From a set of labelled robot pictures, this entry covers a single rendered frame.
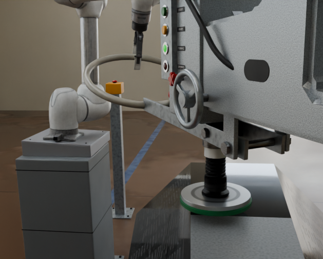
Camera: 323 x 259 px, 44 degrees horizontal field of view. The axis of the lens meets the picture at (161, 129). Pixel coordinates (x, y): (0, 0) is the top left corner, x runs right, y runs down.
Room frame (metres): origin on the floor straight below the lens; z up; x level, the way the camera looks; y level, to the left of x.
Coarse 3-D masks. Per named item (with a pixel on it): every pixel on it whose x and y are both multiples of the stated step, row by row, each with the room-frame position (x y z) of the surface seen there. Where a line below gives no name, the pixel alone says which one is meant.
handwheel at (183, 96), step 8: (184, 72) 0.97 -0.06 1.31; (192, 72) 0.95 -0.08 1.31; (176, 80) 1.02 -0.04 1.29; (192, 80) 0.94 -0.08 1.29; (176, 88) 1.03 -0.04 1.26; (192, 88) 0.95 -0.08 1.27; (200, 88) 0.92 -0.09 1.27; (176, 96) 1.03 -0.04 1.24; (184, 96) 0.96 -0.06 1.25; (192, 96) 0.95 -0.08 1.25; (200, 96) 0.91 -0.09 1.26; (176, 104) 1.03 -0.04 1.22; (184, 104) 0.96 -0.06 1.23; (192, 104) 0.97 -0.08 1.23; (200, 104) 0.91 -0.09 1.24; (176, 112) 1.02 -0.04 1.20; (184, 112) 0.99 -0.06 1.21; (200, 112) 0.92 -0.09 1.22; (184, 120) 0.99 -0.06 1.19; (192, 120) 0.94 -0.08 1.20
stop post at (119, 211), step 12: (108, 84) 3.01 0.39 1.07; (120, 84) 3.00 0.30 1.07; (120, 96) 3.06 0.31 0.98; (120, 108) 3.04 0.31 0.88; (120, 120) 3.02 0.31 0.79; (120, 132) 3.02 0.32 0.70; (120, 144) 3.02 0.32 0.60; (120, 156) 3.02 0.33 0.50; (120, 168) 3.02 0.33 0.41; (120, 180) 3.02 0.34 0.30; (120, 192) 3.02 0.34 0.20; (120, 204) 3.02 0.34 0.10; (120, 216) 2.98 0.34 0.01
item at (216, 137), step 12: (144, 108) 1.54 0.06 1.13; (156, 108) 1.42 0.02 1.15; (168, 108) 1.32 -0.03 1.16; (168, 120) 1.32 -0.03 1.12; (240, 120) 1.13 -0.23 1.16; (192, 132) 1.16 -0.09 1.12; (204, 132) 1.07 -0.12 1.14; (216, 132) 1.03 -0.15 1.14; (252, 132) 1.07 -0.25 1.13; (264, 132) 1.02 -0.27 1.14; (276, 132) 0.98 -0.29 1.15; (216, 144) 1.03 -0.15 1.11; (228, 144) 0.92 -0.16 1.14; (240, 144) 0.93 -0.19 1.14; (252, 144) 0.95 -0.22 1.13; (264, 144) 0.96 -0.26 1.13; (276, 144) 0.97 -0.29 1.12; (240, 156) 0.93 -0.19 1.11
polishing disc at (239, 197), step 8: (192, 184) 1.23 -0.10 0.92; (200, 184) 1.23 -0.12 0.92; (232, 184) 1.22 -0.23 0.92; (184, 192) 1.16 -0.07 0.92; (192, 192) 1.16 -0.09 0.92; (200, 192) 1.16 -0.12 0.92; (232, 192) 1.15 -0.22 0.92; (240, 192) 1.15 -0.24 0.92; (248, 192) 1.15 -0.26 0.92; (184, 200) 1.11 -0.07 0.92; (192, 200) 1.10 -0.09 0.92; (200, 200) 1.10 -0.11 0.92; (208, 200) 1.09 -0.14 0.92; (216, 200) 1.09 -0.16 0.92; (224, 200) 1.09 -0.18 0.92; (232, 200) 1.09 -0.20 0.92; (240, 200) 1.09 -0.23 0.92; (248, 200) 1.09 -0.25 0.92; (200, 208) 1.06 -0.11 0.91; (208, 208) 1.05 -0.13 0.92; (216, 208) 1.05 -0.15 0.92; (224, 208) 1.05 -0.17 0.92; (232, 208) 1.05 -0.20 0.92
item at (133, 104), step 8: (112, 56) 1.91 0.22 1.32; (120, 56) 1.93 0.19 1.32; (128, 56) 1.95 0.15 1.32; (144, 56) 1.96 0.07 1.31; (88, 64) 1.80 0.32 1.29; (96, 64) 1.82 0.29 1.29; (160, 64) 1.95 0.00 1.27; (88, 72) 1.72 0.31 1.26; (88, 80) 1.65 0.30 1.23; (88, 88) 1.63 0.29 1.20; (96, 88) 1.59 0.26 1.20; (104, 96) 1.56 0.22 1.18; (112, 96) 1.55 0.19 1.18; (120, 104) 1.54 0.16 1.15; (128, 104) 1.53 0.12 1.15; (136, 104) 1.53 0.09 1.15; (144, 104) 1.53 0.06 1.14; (168, 104) 1.57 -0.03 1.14
